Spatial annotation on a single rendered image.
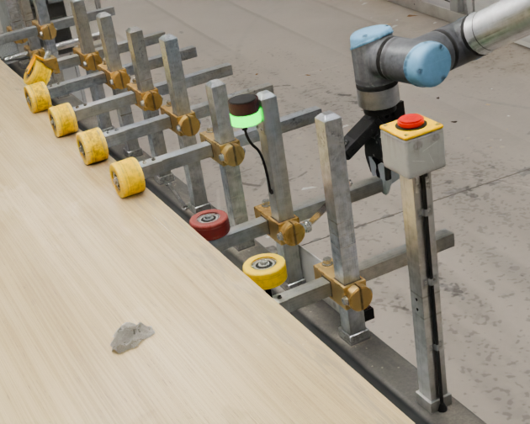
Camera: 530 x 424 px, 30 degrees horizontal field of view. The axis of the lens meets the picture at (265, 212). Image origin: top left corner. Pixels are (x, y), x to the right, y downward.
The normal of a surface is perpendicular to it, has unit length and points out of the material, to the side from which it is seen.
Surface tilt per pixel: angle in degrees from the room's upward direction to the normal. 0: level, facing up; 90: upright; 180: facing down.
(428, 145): 90
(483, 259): 0
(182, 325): 0
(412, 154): 90
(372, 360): 0
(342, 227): 90
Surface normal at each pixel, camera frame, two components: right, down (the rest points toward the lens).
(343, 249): 0.45, 0.33
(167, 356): -0.14, -0.89
